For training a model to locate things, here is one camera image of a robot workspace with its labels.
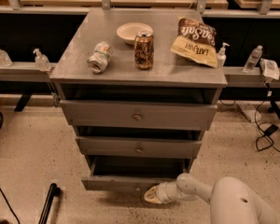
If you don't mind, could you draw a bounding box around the white ceramic bowl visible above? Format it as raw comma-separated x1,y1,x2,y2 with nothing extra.
117,22,153,45

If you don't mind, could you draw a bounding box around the white pump bottle right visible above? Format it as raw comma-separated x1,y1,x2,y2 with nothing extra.
217,42,229,67

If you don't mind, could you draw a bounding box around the grey metal shelf rail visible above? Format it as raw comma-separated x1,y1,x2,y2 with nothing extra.
0,62,49,82

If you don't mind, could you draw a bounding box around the white power adapter packet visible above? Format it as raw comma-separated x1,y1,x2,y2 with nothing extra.
260,58,280,80

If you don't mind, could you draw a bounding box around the black pole on floor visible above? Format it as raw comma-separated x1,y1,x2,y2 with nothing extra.
38,183,61,224

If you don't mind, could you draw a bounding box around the clear sanitizer bottle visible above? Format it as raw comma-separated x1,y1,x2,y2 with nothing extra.
0,49,12,67
33,49,51,72

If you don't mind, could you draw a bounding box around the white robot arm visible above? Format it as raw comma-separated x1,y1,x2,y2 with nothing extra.
144,173,277,224

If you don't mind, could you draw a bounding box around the brown sea salt chip bag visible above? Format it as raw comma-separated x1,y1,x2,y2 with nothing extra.
170,17,217,68

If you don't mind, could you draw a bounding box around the crushed silver soda can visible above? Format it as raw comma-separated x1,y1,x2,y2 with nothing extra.
87,41,113,74

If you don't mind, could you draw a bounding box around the clear water bottle right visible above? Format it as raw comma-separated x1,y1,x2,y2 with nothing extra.
244,45,262,73

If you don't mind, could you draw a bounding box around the grey three-drawer cabinet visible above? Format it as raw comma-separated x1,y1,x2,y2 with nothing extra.
49,8,229,173

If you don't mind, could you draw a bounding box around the clear sanitizer bottle far left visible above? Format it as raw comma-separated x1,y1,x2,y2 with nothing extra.
0,49,12,67

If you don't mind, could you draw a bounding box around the grey middle drawer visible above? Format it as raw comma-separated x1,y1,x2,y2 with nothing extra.
76,127,202,159

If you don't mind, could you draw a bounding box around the grey bottom drawer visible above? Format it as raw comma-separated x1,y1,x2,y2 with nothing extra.
82,155,192,193

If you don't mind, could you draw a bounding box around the black cable with adapter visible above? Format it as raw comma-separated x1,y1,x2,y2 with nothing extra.
254,77,280,157

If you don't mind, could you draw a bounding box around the grey top drawer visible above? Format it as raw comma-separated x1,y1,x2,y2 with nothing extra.
61,85,217,131

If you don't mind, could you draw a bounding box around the grey drawer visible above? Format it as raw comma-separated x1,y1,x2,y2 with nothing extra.
76,127,202,159
82,155,192,193
61,85,217,131

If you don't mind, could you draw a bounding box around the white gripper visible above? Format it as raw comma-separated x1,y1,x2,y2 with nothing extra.
144,181,177,204

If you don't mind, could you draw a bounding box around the brown upright soda can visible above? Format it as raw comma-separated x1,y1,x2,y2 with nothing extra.
134,31,154,70

